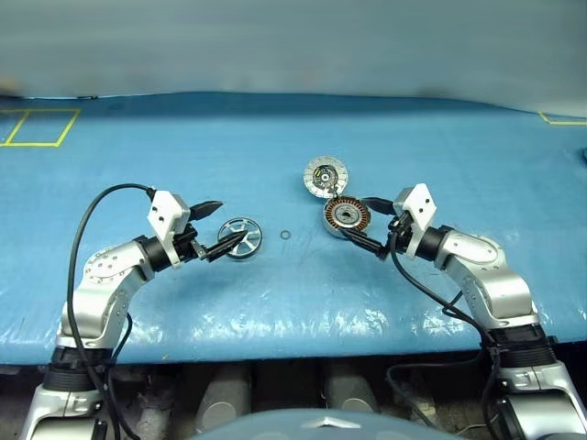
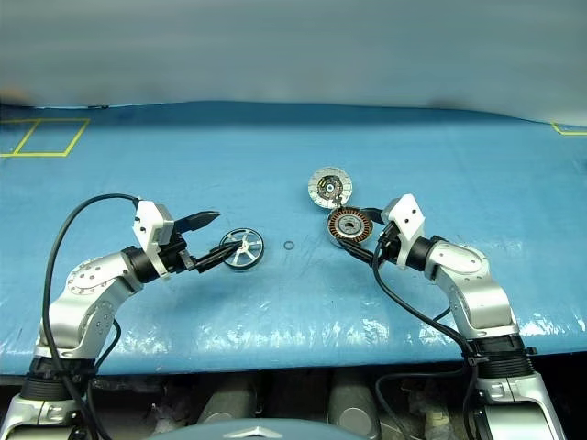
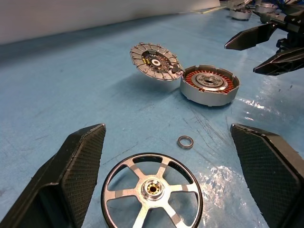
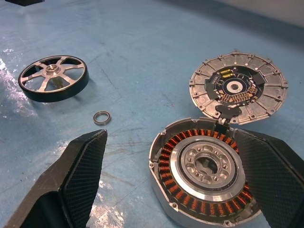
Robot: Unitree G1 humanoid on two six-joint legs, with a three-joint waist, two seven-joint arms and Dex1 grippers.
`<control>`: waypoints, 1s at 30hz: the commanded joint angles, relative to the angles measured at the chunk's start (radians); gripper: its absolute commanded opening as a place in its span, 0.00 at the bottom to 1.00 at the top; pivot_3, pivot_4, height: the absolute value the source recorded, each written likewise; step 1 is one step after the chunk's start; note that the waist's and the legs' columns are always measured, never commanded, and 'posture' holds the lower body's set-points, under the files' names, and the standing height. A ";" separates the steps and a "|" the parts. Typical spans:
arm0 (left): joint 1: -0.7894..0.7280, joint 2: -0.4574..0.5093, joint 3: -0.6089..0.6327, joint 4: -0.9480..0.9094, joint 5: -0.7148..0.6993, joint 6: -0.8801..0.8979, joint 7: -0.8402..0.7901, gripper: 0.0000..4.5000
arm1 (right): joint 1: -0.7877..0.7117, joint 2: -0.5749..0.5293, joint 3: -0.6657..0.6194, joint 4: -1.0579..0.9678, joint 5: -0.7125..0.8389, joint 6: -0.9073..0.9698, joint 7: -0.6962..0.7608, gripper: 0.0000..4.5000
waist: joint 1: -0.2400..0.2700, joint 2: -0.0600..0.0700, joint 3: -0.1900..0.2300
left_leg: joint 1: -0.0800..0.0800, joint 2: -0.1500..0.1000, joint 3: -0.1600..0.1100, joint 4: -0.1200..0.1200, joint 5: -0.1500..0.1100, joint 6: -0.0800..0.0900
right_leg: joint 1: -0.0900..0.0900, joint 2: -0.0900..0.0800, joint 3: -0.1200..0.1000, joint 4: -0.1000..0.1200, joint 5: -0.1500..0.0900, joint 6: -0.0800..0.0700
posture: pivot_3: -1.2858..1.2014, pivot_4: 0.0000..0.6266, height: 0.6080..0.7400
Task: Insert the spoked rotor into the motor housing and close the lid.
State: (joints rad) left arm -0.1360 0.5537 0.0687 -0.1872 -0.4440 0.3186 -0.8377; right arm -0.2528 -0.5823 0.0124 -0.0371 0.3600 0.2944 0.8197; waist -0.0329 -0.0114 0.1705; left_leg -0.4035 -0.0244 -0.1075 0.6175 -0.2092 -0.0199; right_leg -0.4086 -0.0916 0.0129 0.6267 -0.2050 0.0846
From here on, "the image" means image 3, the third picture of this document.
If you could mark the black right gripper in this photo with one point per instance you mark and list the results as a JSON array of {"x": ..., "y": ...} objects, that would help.
[{"x": 294, "y": 26}]

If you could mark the yellow tape strip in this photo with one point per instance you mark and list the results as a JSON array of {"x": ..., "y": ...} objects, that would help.
[{"x": 209, "y": 10}]

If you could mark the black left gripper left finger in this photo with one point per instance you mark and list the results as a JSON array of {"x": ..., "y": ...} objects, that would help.
[{"x": 71, "y": 171}]

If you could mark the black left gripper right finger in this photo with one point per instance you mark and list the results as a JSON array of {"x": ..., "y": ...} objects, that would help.
[{"x": 268, "y": 171}]

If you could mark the motor cover with circuit board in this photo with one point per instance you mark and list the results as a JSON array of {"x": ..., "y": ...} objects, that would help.
[{"x": 142, "y": 66}]

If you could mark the silver motor stator housing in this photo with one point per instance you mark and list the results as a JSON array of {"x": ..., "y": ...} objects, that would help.
[{"x": 202, "y": 96}]

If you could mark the spoked silver rotor wheel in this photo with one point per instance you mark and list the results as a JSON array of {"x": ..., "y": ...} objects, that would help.
[{"x": 133, "y": 190}]

